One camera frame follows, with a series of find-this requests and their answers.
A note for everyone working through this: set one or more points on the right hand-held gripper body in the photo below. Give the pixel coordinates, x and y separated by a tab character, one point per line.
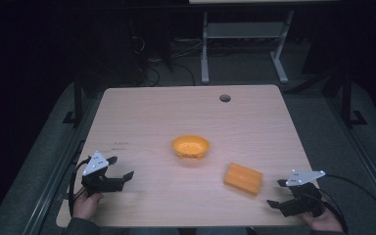
302	202

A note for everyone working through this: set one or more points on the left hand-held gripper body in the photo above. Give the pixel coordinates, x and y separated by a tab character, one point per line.
102	184

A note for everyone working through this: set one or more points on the orange ridged block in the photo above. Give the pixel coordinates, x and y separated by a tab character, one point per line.
243	178

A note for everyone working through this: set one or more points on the orange plastic bowl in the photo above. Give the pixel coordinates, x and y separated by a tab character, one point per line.
191	147

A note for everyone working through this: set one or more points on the person's left hand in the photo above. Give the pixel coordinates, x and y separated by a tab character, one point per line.
85	205

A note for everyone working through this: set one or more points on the person's right hand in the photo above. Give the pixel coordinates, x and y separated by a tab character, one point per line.
323	222

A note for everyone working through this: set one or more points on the black metal stand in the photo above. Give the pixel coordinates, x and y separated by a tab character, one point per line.
347	101
77	101

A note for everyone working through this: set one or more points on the grey floor rail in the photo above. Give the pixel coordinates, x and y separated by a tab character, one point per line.
54	182
362	156

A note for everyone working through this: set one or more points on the white metal desk frame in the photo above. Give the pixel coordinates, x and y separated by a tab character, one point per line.
244	30

